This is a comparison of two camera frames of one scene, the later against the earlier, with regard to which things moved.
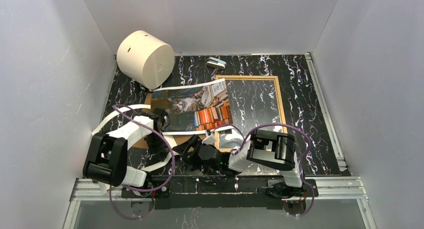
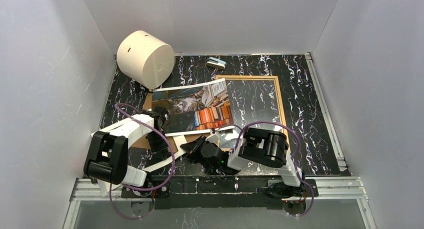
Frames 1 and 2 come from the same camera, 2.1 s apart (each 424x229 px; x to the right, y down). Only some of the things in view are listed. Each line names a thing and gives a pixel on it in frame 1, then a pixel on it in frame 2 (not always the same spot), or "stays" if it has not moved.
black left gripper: [159, 120] stays
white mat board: [102, 125] -> [107, 188]
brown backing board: [140, 141] stays
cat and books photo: [195, 107] stays
